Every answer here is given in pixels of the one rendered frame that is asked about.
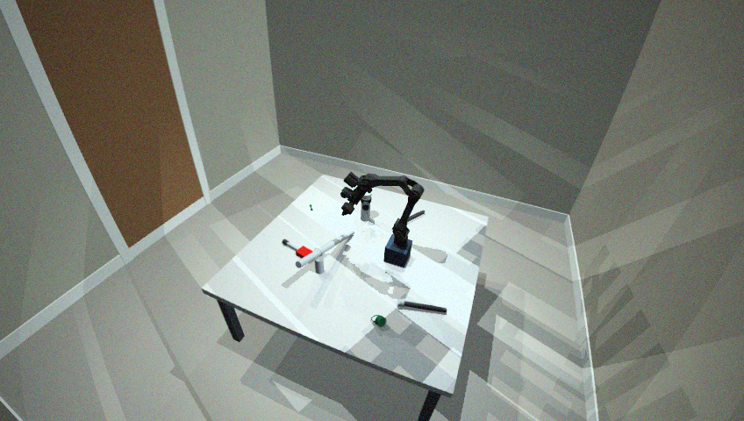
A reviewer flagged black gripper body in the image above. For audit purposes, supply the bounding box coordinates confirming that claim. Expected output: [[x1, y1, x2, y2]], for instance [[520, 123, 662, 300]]
[[341, 192, 363, 215]]

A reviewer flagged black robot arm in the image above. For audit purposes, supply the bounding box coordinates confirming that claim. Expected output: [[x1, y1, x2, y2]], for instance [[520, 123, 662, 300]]
[[340, 172, 425, 250]]

